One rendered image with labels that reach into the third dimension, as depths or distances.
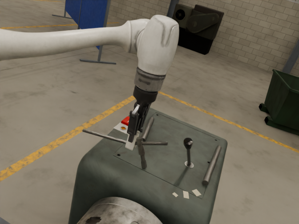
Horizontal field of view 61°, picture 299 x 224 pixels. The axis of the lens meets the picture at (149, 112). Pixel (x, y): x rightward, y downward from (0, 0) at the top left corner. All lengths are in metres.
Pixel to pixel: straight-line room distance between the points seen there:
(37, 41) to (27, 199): 1.88
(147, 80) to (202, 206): 0.44
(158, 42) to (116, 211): 0.49
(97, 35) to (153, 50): 0.20
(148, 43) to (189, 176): 0.51
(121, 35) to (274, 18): 9.73
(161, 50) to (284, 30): 9.83
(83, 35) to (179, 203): 0.59
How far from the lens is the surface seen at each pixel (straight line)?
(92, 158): 0.91
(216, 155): 1.10
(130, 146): 0.89
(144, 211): 0.81
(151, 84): 0.74
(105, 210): 0.81
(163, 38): 0.70
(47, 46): 0.73
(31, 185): 2.56
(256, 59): 10.56
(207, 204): 0.90
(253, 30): 10.47
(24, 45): 0.72
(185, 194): 0.89
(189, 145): 0.87
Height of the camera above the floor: 1.84
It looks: 27 degrees down
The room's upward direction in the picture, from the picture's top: 17 degrees clockwise
